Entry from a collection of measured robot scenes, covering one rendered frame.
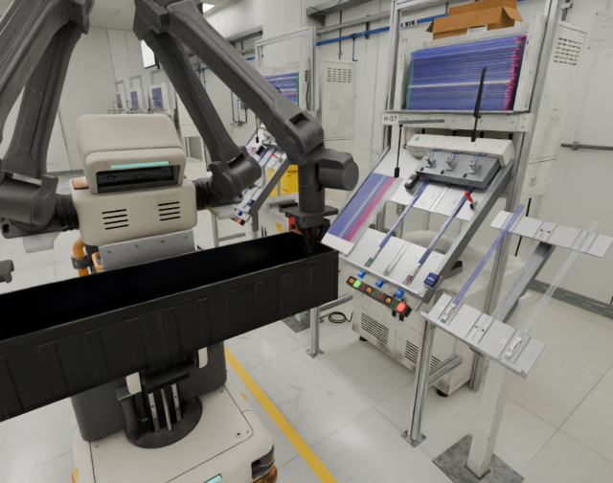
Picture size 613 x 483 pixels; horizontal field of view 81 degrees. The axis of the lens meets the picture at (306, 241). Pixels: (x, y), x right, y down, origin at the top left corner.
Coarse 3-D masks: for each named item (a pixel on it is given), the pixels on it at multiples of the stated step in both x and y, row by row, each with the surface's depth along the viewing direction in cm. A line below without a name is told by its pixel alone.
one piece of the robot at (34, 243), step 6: (42, 234) 79; (48, 234) 80; (24, 240) 77; (30, 240) 78; (36, 240) 78; (42, 240) 79; (48, 240) 79; (24, 246) 77; (30, 246) 77; (36, 246) 78; (42, 246) 78; (48, 246) 79; (30, 252) 78
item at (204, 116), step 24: (168, 0) 68; (144, 24) 72; (168, 48) 75; (168, 72) 79; (192, 72) 79; (192, 96) 80; (216, 120) 84; (216, 144) 85; (216, 168) 86; (240, 192) 90
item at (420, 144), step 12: (408, 144) 182; (420, 144) 177; (432, 144) 172; (444, 144) 168; (456, 144) 163; (468, 144) 159; (480, 144) 155; (492, 144) 152; (504, 144) 148; (420, 156) 183; (492, 156) 150; (504, 156) 147
